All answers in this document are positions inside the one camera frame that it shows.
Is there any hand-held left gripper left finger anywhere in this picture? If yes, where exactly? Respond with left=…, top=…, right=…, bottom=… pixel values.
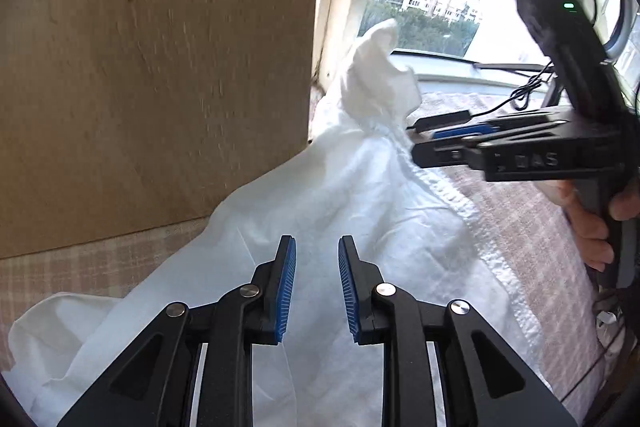
left=56, top=235, right=297, bottom=427

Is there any person's right hand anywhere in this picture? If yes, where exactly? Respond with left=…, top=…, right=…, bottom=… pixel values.
left=542, top=181, right=640, bottom=272

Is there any pink plaid mat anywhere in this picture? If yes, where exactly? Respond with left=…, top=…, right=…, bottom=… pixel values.
left=0, top=89, right=606, bottom=423

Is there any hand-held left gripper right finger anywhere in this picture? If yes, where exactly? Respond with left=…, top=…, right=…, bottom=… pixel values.
left=338, top=235, right=578, bottom=427

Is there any white shirt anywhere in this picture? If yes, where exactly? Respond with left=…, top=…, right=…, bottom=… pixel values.
left=7, top=18, right=546, bottom=427

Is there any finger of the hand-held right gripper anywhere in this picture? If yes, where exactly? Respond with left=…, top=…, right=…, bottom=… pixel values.
left=432, top=113, right=571, bottom=140
left=411, top=138, right=488, bottom=169

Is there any light wooden board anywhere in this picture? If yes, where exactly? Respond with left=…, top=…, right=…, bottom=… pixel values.
left=0, top=0, right=323, bottom=260

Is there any black cable with inline switch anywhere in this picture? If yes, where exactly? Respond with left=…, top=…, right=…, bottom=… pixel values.
left=406, top=62, right=558, bottom=131

